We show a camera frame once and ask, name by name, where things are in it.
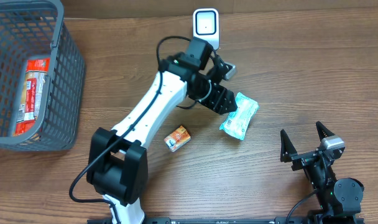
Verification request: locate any teal wet wipes pack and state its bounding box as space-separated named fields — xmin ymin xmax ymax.
xmin=219 ymin=92 xmax=259 ymax=140

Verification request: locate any grey plastic shopping basket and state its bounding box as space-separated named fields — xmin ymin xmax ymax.
xmin=0 ymin=0 xmax=86 ymax=151

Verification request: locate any red orange snack bag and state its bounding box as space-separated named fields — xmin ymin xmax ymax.
xmin=13 ymin=58 xmax=50 ymax=136

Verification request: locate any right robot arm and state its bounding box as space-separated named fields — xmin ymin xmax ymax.
xmin=280 ymin=121 xmax=364 ymax=223

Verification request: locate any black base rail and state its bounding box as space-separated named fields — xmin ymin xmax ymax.
xmin=86 ymin=217 xmax=365 ymax=224

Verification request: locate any orange tissue pack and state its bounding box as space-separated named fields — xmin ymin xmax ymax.
xmin=164 ymin=125 xmax=191 ymax=152

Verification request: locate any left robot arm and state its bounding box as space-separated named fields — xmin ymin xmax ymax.
xmin=86 ymin=37 xmax=237 ymax=223

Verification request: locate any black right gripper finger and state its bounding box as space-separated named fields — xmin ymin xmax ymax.
xmin=316 ymin=121 xmax=334 ymax=140
xmin=280 ymin=129 xmax=298 ymax=162

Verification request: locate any white barcode scanner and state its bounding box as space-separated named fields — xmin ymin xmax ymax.
xmin=193 ymin=8 xmax=219 ymax=50

